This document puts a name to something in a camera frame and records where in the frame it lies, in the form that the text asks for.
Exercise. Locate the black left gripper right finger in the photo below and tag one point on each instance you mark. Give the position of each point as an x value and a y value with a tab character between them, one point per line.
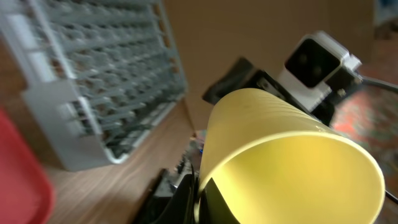
212	208

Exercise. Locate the cardboard box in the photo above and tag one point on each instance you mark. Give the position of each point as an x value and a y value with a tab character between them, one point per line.
212	34

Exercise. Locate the yellow plastic cup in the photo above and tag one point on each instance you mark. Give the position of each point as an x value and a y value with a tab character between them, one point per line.
272	163

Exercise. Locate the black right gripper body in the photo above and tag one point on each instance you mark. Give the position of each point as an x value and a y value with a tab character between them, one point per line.
243	74

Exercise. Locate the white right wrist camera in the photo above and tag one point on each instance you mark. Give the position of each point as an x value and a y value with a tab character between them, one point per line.
318	66

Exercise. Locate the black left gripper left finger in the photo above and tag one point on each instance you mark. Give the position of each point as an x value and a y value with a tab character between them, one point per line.
165	203

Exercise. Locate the grey dishwasher rack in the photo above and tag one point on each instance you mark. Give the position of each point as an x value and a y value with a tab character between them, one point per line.
101	74

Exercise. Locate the red serving tray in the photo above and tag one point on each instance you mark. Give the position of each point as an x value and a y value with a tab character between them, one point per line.
27	196

